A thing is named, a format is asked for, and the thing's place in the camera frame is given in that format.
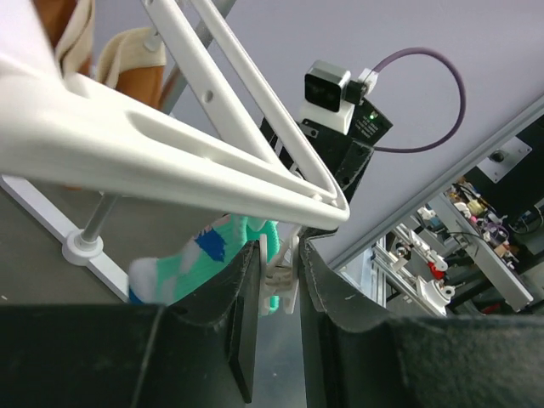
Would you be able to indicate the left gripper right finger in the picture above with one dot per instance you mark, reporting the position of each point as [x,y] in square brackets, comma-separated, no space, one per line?
[357,354]

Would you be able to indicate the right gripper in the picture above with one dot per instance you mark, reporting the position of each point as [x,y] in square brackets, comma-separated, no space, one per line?
[346,160]

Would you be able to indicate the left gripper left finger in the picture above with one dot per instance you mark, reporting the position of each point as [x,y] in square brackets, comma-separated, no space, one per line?
[199,352]

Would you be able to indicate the teal sock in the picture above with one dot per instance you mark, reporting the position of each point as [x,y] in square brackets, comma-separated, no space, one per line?
[203,256]

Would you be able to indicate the orange brown sock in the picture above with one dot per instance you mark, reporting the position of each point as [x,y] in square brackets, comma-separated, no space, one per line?
[143,85]

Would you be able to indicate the white square clip hanger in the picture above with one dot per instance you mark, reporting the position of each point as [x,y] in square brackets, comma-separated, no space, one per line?
[74,132]

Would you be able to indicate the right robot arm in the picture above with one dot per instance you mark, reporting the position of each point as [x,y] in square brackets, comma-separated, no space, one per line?
[368,124]

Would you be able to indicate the silver white drying rack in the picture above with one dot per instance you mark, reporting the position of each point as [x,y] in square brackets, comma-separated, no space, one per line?
[80,247]

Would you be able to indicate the cluttered background workbench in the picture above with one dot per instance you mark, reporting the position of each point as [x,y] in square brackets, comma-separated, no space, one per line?
[479,243]

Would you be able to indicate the dark grey table mat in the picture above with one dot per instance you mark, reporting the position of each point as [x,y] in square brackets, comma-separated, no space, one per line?
[33,269]

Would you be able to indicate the beige sock right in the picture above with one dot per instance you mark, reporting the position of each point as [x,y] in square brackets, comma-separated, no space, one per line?
[128,50]

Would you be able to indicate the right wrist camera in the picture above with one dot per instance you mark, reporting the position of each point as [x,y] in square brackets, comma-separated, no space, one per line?
[331,95]

